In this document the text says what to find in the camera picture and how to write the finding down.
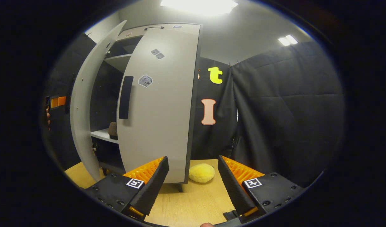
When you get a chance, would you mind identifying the yellow round cushion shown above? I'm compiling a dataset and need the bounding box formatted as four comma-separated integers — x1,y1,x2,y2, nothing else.
189,163,215,183

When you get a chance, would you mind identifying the grey shoe cabinet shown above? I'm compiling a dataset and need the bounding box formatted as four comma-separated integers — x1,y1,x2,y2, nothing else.
90,23,203,193

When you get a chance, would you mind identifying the black backdrop cloth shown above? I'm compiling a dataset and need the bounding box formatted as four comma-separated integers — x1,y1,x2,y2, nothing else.
42,32,345,188

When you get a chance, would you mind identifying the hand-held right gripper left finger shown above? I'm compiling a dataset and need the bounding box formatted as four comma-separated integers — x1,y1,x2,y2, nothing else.
86,156,169,220

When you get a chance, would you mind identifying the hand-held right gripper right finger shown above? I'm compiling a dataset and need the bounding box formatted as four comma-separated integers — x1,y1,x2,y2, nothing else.
217,154,307,223

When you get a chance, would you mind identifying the grey shoe cabinet door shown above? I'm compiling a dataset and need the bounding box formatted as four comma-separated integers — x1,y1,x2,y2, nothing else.
117,28,200,184
65,20,128,182

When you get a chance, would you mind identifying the grey cabinet drawer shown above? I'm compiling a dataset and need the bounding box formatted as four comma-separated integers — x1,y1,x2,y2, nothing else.
116,23,201,41

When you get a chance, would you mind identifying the brown fuzzy shoe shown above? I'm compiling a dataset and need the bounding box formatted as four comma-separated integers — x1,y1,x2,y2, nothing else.
108,122,118,140

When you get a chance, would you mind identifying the large ceiling light panel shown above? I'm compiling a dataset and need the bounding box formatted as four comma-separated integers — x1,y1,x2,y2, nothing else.
160,0,238,15

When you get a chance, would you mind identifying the small ceiling light panel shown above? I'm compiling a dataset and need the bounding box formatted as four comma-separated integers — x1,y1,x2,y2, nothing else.
278,35,298,46

